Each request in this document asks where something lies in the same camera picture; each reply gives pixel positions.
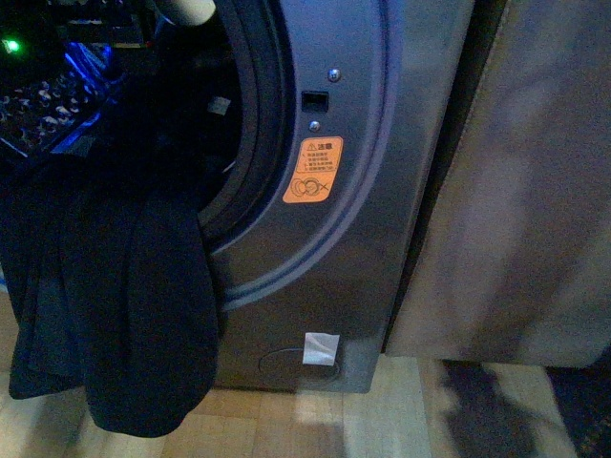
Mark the white tape piece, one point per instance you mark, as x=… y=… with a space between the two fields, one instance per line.
x=320 y=349

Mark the grey front-load washing machine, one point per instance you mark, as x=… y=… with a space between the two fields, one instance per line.
x=379 y=75

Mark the orange warning sticker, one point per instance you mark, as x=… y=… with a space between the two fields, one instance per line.
x=316 y=169

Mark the dark navy shirt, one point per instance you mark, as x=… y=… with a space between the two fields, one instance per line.
x=107 y=273

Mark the dark rubber door gasket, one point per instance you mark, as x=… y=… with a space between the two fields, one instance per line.
x=260 y=41

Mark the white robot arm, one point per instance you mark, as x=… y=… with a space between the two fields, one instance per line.
x=187 y=13

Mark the steel washing machine drum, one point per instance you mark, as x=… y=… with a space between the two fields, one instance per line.
x=38 y=116

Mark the grey cloth cover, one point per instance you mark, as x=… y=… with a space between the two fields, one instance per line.
x=510 y=258

